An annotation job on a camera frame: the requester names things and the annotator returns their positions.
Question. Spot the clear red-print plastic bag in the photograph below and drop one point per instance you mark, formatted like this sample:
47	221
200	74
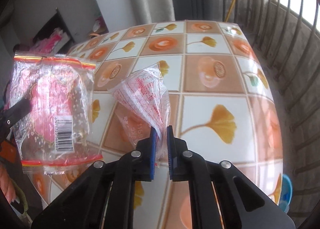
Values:
142	94

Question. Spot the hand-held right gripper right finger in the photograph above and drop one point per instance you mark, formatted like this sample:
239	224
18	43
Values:
170	154

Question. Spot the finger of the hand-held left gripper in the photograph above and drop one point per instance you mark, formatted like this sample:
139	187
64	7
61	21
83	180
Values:
18	112

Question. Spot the metal railing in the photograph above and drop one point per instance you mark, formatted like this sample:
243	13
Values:
300	17

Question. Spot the clear red printed packet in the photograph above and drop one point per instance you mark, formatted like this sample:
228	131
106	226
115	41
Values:
50	99

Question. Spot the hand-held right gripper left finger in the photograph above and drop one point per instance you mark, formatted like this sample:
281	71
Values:
153	154

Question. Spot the pink printed bag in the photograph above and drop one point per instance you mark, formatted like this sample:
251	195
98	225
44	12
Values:
52	40

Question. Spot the table with ginkgo pattern cloth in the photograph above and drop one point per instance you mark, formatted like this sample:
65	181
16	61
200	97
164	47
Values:
207	79

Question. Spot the blue plastic wastebasket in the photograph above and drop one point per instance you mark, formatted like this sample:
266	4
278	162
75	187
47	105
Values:
286	191

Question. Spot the person's left hand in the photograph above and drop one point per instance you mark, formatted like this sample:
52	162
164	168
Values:
7	184

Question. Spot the artificial flower bouquet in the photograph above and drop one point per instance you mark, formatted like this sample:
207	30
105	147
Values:
100	22

